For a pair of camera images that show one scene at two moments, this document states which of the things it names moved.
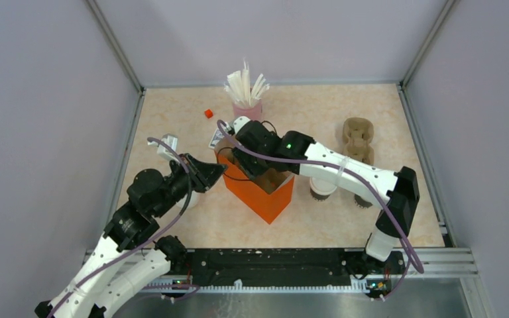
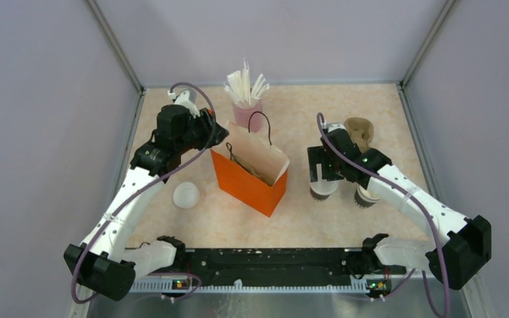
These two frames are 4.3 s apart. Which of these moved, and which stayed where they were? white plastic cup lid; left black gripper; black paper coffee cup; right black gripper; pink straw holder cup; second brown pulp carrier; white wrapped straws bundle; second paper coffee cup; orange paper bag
Moved: right black gripper; orange paper bag; left black gripper
Stayed: white plastic cup lid; black paper coffee cup; pink straw holder cup; second paper coffee cup; second brown pulp carrier; white wrapped straws bundle
